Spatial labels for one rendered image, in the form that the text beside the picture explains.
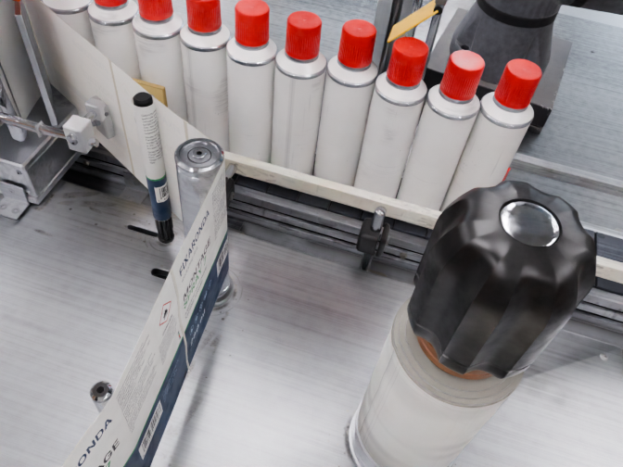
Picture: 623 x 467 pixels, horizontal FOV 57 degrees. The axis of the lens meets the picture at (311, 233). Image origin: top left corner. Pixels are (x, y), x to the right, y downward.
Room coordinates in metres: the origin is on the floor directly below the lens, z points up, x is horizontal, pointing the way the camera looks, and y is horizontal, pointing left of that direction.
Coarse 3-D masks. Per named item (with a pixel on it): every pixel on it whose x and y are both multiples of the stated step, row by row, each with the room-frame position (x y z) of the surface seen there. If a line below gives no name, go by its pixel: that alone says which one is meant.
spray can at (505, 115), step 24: (504, 72) 0.46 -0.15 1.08; (528, 72) 0.46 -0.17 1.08; (504, 96) 0.45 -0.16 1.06; (528, 96) 0.45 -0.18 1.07; (480, 120) 0.45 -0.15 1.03; (504, 120) 0.44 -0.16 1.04; (528, 120) 0.45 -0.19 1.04; (480, 144) 0.44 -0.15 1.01; (504, 144) 0.44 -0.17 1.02; (456, 168) 0.46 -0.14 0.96; (480, 168) 0.44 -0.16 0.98; (504, 168) 0.44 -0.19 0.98; (456, 192) 0.45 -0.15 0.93
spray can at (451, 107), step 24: (456, 72) 0.45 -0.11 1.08; (480, 72) 0.45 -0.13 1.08; (432, 96) 0.46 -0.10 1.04; (456, 96) 0.45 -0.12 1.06; (432, 120) 0.45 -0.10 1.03; (456, 120) 0.44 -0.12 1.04; (432, 144) 0.44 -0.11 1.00; (456, 144) 0.44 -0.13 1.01; (408, 168) 0.46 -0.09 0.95; (432, 168) 0.44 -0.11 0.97; (408, 192) 0.45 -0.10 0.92; (432, 192) 0.44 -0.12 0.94
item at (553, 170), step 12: (516, 156) 0.49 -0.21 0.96; (528, 156) 0.49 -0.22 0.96; (516, 168) 0.48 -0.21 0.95; (528, 168) 0.48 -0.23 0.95; (540, 168) 0.48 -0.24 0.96; (552, 168) 0.48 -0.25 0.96; (564, 168) 0.48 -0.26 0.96; (564, 180) 0.47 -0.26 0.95; (576, 180) 0.47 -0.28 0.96; (588, 180) 0.47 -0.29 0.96; (600, 180) 0.47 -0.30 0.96; (612, 180) 0.47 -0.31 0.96; (612, 192) 0.46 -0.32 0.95
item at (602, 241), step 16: (240, 176) 0.48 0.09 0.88; (272, 192) 0.46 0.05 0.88; (288, 192) 0.46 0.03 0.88; (320, 208) 0.45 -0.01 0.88; (336, 208) 0.45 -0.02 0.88; (352, 208) 0.45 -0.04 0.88; (384, 224) 0.43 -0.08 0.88; (400, 224) 0.44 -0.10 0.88; (608, 240) 0.46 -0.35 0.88; (608, 256) 0.43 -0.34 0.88; (608, 288) 0.39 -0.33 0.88
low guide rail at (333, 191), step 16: (224, 160) 0.47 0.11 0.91; (240, 160) 0.47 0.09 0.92; (256, 160) 0.47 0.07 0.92; (256, 176) 0.46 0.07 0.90; (272, 176) 0.46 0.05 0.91; (288, 176) 0.45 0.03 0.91; (304, 176) 0.46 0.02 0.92; (304, 192) 0.45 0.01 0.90; (320, 192) 0.45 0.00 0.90; (336, 192) 0.44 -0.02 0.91; (352, 192) 0.44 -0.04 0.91; (368, 192) 0.45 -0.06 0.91; (368, 208) 0.44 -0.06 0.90; (400, 208) 0.43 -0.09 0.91; (416, 208) 0.43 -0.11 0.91; (416, 224) 0.43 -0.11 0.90; (432, 224) 0.42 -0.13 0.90; (608, 272) 0.39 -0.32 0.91
